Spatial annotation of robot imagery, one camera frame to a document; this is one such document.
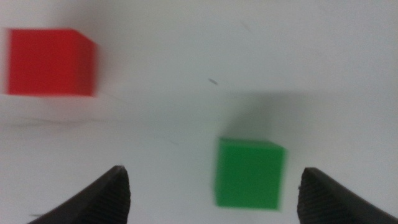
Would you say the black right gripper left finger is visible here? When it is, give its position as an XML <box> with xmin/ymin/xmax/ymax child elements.
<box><xmin>27</xmin><ymin>164</ymin><xmax>131</xmax><ymax>224</ymax></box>

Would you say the green cube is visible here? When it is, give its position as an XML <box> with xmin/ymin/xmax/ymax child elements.
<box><xmin>213</xmin><ymin>136</ymin><xmax>287</xmax><ymax>211</ymax></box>

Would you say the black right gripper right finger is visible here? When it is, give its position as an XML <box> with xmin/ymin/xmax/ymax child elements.
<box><xmin>297</xmin><ymin>167</ymin><xmax>398</xmax><ymax>224</ymax></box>

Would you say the red cube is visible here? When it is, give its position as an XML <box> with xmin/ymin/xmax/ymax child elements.
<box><xmin>4</xmin><ymin>27</ymin><xmax>98</xmax><ymax>97</ymax></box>

